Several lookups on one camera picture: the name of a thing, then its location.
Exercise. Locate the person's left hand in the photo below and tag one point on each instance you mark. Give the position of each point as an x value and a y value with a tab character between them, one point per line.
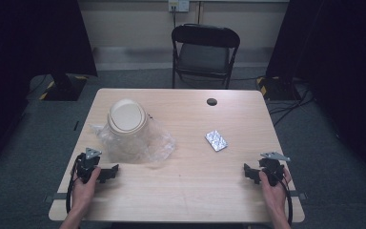
84	191

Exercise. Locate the black folding chair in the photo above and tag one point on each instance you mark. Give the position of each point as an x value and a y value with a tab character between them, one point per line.
203	57

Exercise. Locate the clear plastic bag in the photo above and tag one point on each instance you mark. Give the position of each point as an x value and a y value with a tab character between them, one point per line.
158	144

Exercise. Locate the black stand base striped tape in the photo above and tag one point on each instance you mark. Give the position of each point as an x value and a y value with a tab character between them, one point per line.
65	89
276	89

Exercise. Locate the grey table side bracket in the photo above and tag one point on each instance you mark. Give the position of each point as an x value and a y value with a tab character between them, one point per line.
55	196
298	195

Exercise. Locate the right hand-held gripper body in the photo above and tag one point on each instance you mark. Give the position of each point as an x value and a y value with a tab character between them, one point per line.
273	168

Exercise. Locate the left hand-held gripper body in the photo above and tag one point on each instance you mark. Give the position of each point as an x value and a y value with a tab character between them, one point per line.
87	165

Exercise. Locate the dark curtain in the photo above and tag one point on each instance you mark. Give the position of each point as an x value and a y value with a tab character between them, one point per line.
28	47
336	63

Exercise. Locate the small black floor piece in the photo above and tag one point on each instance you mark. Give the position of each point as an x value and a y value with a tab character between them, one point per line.
76	125

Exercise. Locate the silver blister pack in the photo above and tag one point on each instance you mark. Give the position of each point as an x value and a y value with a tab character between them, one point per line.
216	140

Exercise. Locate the person's right hand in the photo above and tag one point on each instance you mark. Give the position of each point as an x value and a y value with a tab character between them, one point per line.
274	195

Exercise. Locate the white wall socket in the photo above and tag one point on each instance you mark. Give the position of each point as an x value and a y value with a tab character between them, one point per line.
178	5

